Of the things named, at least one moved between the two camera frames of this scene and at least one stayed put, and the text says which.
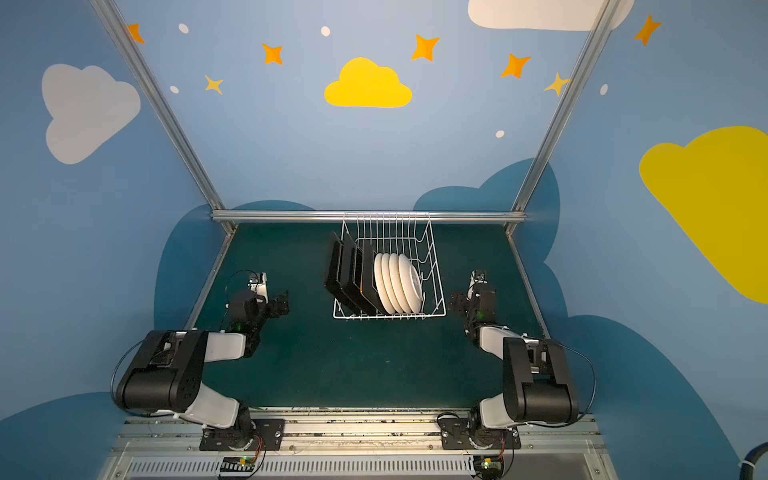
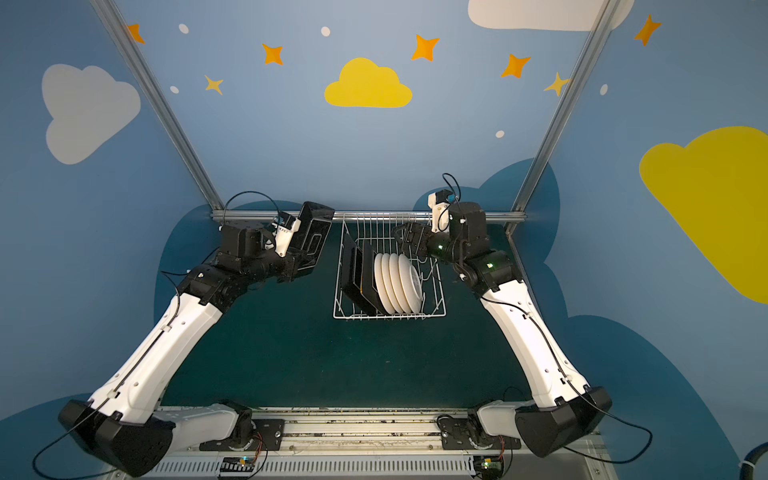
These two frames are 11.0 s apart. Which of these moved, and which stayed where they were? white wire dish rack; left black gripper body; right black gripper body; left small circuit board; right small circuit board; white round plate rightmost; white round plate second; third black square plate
Moved: right black gripper body; left black gripper body
Stayed: white wire dish rack; white round plate rightmost; right small circuit board; white round plate second; third black square plate; left small circuit board
